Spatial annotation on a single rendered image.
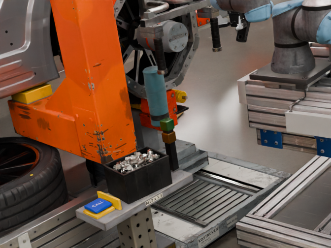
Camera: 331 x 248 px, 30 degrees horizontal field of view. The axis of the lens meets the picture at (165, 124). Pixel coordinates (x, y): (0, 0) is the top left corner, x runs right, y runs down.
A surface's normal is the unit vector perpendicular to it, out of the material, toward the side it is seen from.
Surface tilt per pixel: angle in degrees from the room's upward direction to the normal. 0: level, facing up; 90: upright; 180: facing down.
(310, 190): 0
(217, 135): 0
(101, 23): 90
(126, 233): 90
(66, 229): 90
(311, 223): 0
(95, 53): 90
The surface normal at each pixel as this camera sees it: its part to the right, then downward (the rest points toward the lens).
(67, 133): -0.72, 0.35
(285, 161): -0.14, -0.92
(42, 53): 0.68, 0.18
